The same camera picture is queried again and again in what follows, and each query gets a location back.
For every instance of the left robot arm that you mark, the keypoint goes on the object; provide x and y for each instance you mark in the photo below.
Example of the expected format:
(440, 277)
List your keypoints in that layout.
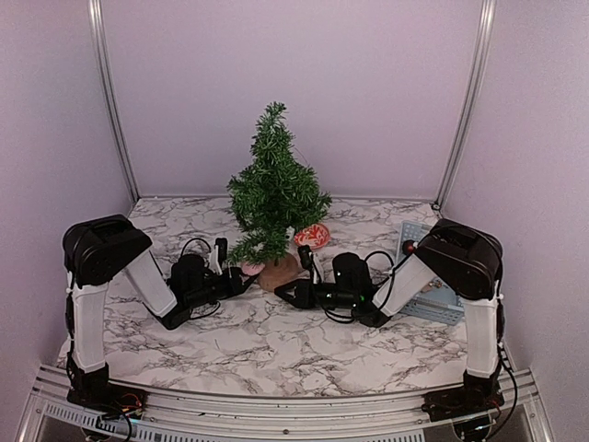
(103, 253)

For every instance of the left aluminium frame post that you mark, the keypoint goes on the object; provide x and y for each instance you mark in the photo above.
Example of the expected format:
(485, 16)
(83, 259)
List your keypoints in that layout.
(99, 38)

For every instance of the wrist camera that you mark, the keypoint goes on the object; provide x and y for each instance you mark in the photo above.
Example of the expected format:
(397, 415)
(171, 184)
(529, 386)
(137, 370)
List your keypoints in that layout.
(309, 263)
(218, 255)

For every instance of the pink pompom ornament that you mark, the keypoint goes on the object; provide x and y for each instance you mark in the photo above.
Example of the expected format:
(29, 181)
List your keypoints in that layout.
(250, 269)

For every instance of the small green christmas tree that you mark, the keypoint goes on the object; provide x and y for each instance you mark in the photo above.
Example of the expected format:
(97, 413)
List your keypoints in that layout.
(269, 195)

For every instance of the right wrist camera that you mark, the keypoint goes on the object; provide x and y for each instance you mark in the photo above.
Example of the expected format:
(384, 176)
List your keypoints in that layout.
(309, 263)

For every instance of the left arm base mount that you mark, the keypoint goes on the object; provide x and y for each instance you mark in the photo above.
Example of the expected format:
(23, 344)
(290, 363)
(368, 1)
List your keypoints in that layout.
(93, 389)

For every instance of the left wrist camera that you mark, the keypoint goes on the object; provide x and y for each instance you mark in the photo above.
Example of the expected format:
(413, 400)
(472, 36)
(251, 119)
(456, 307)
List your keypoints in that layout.
(218, 255)

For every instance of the aluminium frame post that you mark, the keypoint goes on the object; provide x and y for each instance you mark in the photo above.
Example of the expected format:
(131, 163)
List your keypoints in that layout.
(99, 38)
(474, 86)

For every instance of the beige fabric ornament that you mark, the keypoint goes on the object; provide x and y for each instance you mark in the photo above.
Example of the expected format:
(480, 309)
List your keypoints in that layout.
(431, 286)

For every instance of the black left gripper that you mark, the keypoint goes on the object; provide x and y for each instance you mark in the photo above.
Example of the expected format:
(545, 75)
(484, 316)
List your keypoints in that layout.
(234, 284)

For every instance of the copper bauble ornament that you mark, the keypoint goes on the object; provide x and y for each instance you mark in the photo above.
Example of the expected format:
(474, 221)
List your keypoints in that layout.
(408, 247)

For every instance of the right aluminium frame post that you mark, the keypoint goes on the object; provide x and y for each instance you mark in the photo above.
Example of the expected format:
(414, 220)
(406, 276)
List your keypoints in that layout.
(474, 86)

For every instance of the front aluminium rail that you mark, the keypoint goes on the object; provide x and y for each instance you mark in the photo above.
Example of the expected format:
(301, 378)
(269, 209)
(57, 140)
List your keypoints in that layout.
(175, 415)

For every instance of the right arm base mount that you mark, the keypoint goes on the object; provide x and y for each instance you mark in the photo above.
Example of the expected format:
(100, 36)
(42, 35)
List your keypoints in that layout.
(475, 395)

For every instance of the orange white patterned bowl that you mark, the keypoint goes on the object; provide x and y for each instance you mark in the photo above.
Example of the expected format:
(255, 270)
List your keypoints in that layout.
(315, 237)

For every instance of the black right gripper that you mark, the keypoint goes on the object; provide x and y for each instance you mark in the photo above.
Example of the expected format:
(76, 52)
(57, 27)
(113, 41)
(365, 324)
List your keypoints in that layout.
(300, 300)

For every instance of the white light battery box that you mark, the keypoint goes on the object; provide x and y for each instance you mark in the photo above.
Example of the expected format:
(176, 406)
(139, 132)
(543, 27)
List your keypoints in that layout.
(290, 233)

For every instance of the light blue perforated basket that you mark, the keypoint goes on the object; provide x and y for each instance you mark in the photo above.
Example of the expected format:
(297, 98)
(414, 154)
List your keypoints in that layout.
(441, 304)

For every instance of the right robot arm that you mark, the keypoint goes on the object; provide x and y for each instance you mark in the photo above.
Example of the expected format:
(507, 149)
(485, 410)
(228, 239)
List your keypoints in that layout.
(465, 260)

